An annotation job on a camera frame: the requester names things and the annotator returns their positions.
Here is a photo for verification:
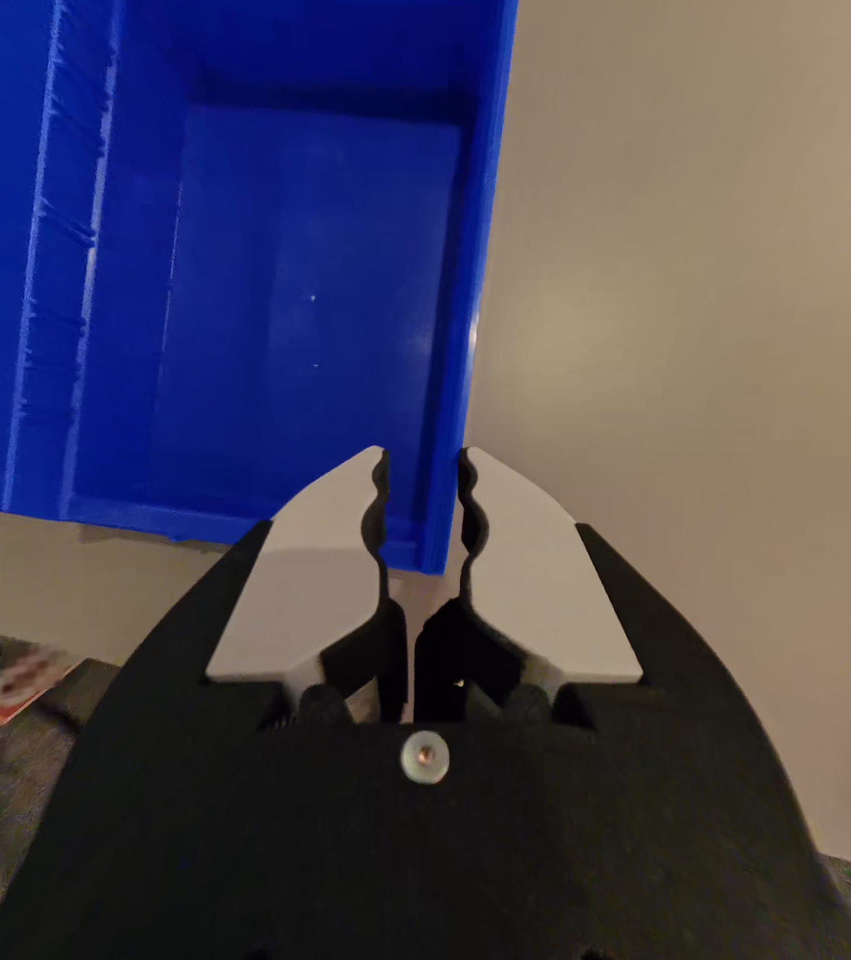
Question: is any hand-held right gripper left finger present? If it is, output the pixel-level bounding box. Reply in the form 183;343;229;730
205;446;391;685

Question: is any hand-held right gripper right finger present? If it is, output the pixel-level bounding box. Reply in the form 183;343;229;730
459;447;642;685

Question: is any blue plastic bin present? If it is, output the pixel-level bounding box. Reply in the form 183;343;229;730
0;0;520;577

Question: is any red white booklet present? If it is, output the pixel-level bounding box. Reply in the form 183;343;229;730
0;648;85;727

